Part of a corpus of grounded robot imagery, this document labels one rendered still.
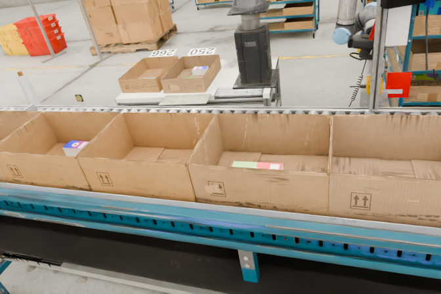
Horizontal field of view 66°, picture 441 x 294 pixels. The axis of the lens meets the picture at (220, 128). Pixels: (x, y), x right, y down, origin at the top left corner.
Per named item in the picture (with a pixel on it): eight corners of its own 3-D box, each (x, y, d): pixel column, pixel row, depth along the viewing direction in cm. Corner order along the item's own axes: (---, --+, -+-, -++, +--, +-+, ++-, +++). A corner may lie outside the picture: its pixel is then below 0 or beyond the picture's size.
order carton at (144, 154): (223, 151, 130) (216, 112, 121) (197, 207, 107) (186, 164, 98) (134, 147, 143) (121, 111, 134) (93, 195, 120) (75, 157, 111)
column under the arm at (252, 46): (240, 71, 227) (233, 21, 210) (279, 69, 220) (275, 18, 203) (232, 89, 206) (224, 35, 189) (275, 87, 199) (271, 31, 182)
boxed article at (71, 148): (74, 148, 148) (70, 140, 146) (93, 150, 145) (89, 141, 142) (65, 156, 144) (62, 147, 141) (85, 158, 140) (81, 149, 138)
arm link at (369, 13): (368, 17, 182) (386, 8, 175) (368, 35, 177) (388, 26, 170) (359, 6, 177) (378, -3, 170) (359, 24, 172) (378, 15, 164)
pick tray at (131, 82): (181, 68, 249) (178, 55, 244) (159, 92, 219) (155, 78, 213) (147, 69, 258) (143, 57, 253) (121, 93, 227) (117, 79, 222)
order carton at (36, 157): (134, 146, 143) (121, 111, 134) (93, 195, 120) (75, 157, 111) (59, 143, 156) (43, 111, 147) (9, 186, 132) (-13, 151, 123)
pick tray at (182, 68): (222, 67, 238) (219, 54, 233) (205, 92, 208) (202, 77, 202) (184, 69, 247) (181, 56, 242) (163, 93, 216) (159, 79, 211)
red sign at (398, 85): (408, 97, 160) (411, 71, 153) (408, 98, 159) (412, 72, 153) (371, 97, 165) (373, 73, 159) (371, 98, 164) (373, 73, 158)
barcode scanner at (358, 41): (344, 54, 163) (348, 32, 157) (371, 56, 160) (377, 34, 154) (344, 59, 157) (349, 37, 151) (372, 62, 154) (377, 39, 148)
